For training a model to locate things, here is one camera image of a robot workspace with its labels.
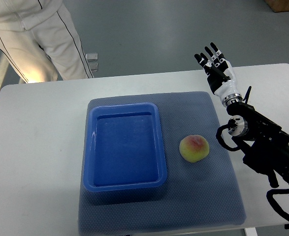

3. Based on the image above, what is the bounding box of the metal floor plate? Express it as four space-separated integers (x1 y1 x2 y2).
89 61 98 72
86 53 98 61

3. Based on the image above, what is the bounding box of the person in beige tracksuit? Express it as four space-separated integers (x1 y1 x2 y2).
0 0 93 83

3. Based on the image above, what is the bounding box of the blue-grey textured mat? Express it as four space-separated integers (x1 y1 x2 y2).
78 91 246 236

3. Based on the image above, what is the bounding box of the lower metal floor plate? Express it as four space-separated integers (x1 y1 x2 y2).
89 61 98 72

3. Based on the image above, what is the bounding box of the brown cardboard box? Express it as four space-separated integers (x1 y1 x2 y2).
265 0 289 13

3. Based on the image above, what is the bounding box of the upper metal floor plate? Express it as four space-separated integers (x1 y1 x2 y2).
86 53 98 61

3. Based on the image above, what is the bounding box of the yellow red peach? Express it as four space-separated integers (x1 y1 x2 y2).
179 135 210 163

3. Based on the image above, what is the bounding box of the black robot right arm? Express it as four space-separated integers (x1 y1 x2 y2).
216 91 289 229

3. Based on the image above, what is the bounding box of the blue plastic tray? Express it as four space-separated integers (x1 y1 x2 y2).
83 103 167 193

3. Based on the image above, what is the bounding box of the white table leg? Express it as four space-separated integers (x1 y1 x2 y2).
244 227 258 236

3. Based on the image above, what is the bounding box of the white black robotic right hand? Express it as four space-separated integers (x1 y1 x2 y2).
194 42 243 107

